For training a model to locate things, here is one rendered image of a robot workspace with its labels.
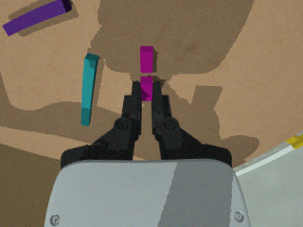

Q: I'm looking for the purple rod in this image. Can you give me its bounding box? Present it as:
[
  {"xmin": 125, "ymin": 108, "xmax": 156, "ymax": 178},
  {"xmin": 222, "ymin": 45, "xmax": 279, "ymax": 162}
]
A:
[{"xmin": 2, "ymin": 0, "xmax": 72, "ymax": 36}]

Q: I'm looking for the magenta rod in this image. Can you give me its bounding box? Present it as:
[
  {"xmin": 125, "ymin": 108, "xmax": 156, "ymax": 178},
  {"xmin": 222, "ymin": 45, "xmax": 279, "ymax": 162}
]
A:
[
  {"xmin": 140, "ymin": 77, "xmax": 152, "ymax": 101},
  {"xmin": 140, "ymin": 46, "xmax": 153, "ymax": 73}
]

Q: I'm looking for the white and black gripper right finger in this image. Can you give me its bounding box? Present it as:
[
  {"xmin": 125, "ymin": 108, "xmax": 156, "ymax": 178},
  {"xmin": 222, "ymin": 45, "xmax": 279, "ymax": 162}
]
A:
[{"xmin": 151, "ymin": 81, "xmax": 232, "ymax": 167}]

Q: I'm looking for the turquoise rod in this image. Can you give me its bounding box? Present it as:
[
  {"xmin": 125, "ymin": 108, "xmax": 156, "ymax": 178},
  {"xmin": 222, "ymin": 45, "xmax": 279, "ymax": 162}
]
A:
[{"xmin": 81, "ymin": 53, "xmax": 99, "ymax": 127}]

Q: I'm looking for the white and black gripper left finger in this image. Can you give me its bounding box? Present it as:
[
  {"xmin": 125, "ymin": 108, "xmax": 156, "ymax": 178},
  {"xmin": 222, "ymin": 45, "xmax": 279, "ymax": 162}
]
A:
[{"xmin": 61, "ymin": 81, "xmax": 142, "ymax": 169}]

